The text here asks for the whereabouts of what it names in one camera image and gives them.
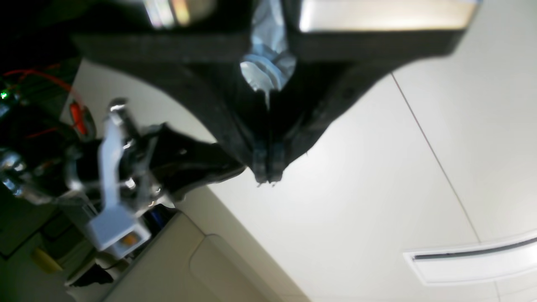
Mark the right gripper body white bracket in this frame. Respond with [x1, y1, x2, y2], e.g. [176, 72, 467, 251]
[63, 99, 168, 219]

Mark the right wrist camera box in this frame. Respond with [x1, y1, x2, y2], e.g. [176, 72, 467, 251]
[86, 205, 152, 259]

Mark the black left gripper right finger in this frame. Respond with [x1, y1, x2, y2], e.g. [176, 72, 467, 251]
[1, 0, 269, 183]

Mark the white vent panel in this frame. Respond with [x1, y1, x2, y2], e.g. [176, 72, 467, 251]
[402, 231, 537, 286]

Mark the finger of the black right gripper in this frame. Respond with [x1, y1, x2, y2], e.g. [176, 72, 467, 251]
[267, 0, 475, 183]

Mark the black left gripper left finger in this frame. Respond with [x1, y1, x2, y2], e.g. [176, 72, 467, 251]
[149, 124, 246, 200]

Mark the white t-shirt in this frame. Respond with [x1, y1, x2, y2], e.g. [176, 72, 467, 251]
[240, 0, 297, 109]

